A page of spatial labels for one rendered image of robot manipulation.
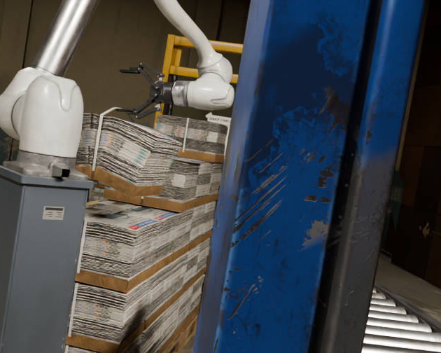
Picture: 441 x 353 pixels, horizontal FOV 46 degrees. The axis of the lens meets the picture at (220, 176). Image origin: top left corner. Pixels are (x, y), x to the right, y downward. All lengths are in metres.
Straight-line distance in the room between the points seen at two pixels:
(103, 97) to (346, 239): 8.70
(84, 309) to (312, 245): 1.72
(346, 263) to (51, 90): 1.26
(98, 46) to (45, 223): 7.67
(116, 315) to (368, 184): 1.68
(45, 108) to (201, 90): 0.59
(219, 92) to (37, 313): 0.90
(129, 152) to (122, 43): 7.27
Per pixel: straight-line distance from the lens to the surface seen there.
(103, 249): 1.89
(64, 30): 1.73
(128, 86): 8.92
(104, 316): 1.94
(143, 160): 1.78
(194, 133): 2.96
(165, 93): 1.87
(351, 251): 0.28
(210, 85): 1.82
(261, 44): 0.27
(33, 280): 1.51
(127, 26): 9.07
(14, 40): 9.19
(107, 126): 1.84
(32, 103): 1.49
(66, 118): 1.47
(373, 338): 1.24
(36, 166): 1.47
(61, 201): 1.48
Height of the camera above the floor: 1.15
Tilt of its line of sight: 3 degrees down
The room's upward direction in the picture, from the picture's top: 9 degrees clockwise
